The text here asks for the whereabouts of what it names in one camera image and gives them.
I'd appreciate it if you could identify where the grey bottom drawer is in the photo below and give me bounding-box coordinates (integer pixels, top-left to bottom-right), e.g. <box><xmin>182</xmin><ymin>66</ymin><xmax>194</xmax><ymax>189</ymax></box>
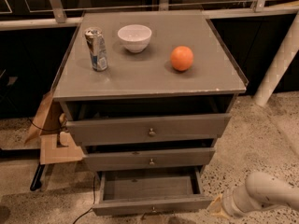
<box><xmin>93</xmin><ymin>167</ymin><xmax>212</xmax><ymax>216</ymax></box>

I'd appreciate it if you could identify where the grey drawer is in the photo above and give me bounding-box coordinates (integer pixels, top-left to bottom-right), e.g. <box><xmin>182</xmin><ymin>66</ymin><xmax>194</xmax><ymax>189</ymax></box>
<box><xmin>83</xmin><ymin>147</ymin><xmax>215</xmax><ymax>171</ymax></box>
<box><xmin>67</xmin><ymin>114</ymin><xmax>231</xmax><ymax>146</ymax></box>
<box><xmin>93</xmin><ymin>167</ymin><xmax>212</xmax><ymax>216</ymax></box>

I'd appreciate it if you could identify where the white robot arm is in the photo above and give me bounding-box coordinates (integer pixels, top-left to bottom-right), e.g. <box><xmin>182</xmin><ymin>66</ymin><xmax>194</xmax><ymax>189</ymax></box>
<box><xmin>207</xmin><ymin>172</ymin><xmax>299</xmax><ymax>218</ymax></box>

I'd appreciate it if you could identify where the grey middle drawer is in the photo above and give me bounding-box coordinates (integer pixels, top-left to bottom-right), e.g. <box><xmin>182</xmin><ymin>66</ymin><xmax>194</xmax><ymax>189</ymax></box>
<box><xmin>83</xmin><ymin>147</ymin><xmax>215</xmax><ymax>171</ymax></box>

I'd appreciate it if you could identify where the grey drawer cabinet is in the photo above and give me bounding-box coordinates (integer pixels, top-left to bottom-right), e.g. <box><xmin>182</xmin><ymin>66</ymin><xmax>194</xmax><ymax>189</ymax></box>
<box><xmin>51</xmin><ymin>10</ymin><xmax>249</xmax><ymax>175</ymax></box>

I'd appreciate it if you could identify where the grey top drawer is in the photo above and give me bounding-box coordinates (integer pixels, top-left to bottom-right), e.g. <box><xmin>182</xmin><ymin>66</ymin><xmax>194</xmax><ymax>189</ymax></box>
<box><xmin>67</xmin><ymin>114</ymin><xmax>231</xmax><ymax>146</ymax></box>

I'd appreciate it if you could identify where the orange fruit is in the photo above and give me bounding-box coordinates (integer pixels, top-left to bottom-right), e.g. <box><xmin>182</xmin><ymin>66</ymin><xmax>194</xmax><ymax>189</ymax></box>
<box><xmin>170</xmin><ymin>46</ymin><xmax>193</xmax><ymax>72</ymax></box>

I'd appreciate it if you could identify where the white diagonal pole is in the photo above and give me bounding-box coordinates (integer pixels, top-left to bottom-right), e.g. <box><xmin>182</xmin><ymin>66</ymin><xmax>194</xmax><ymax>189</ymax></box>
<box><xmin>253</xmin><ymin>12</ymin><xmax>299</xmax><ymax>106</ymax></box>

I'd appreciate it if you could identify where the white ceramic bowl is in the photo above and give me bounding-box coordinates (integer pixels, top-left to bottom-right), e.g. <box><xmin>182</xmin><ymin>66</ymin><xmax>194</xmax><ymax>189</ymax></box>
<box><xmin>118</xmin><ymin>24</ymin><xmax>152</xmax><ymax>53</ymax></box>

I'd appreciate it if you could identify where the blue silver drink can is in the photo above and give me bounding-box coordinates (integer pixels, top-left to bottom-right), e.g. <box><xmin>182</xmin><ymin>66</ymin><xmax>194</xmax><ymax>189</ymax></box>
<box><xmin>84</xmin><ymin>27</ymin><xmax>108</xmax><ymax>72</ymax></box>

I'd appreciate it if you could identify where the black cable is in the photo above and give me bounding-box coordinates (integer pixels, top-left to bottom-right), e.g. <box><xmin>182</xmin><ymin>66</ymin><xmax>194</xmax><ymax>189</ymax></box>
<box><xmin>72</xmin><ymin>173</ymin><xmax>97</xmax><ymax>224</ymax></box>

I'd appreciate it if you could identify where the metal railing frame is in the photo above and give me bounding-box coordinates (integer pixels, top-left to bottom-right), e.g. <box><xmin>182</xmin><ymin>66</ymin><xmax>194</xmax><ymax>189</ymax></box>
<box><xmin>0</xmin><ymin>0</ymin><xmax>299</xmax><ymax>31</ymax></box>

